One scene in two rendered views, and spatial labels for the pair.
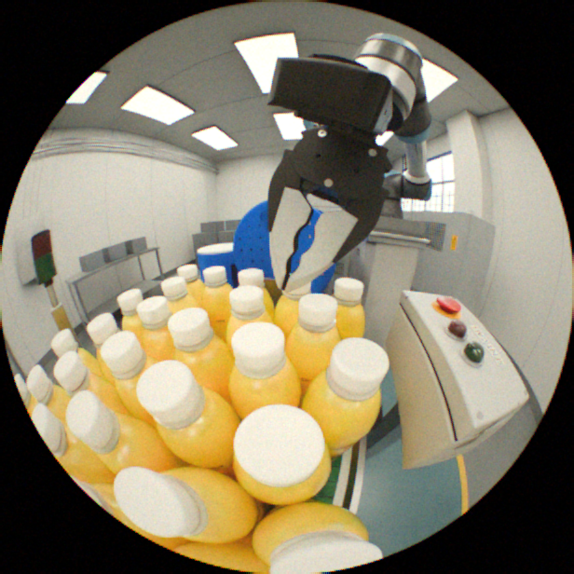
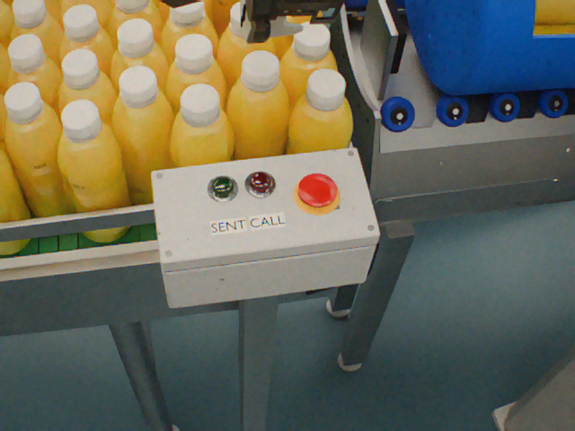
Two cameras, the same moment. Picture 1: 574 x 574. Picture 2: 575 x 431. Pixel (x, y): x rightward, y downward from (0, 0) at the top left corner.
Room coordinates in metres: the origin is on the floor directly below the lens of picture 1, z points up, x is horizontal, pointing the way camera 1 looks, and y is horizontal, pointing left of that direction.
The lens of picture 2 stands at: (-0.11, -0.52, 1.71)
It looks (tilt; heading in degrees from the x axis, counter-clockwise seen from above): 58 degrees down; 58
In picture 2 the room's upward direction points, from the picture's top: 6 degrees clockwise
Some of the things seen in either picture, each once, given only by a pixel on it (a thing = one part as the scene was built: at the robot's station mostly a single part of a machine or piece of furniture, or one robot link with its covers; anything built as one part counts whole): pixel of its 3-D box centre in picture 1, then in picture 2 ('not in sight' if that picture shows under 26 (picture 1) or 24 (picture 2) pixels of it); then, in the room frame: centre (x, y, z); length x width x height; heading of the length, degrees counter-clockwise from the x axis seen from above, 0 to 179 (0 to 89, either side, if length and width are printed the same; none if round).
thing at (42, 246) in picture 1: (41, 247); not in sight; (0.09, 0.49, 1.23); 0.06 x 0.06 x 0.04
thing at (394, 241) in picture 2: not in sight; (370, 304); (0.40, -0.05, 0.31); 0.06 x 0.06 x 0.63; 73
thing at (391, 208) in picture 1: (389, 208); not in sight; (0.76, -0.49, 1.27); 0.15 x 0.15 x 0.10
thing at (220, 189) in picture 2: (474, 351); (222, 186); (0.05, -0.16, 1.11); 0.02 x 0.02 x 0.01
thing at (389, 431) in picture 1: (341, 464); (252, 401); (0.08, -0.18, 0.50); 0.04 x 0.04 x 1.00; 73
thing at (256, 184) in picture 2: (457, 328); (260, 181); (0.08, -0.17, 1.11); 0.02 x 0.02 x 0.01
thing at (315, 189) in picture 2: (448, 305); (317, 191); (0.12, -0.20, 1.11); 0.04 x 0.04 x 0.01
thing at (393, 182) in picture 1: (390, 184); not in sight; (0.76, -0.50, 1.38); 0.13 x 0.12 x 0.14; 48
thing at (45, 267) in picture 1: (45, 268); not in sight; (0.09, 0.49, 1.18); 0.06 x 0.06 x 0.05
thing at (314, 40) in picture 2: (296, 283); (311, 39); (0.22, -0.01, 1.09); 0.04 x 0.04 x 0.02
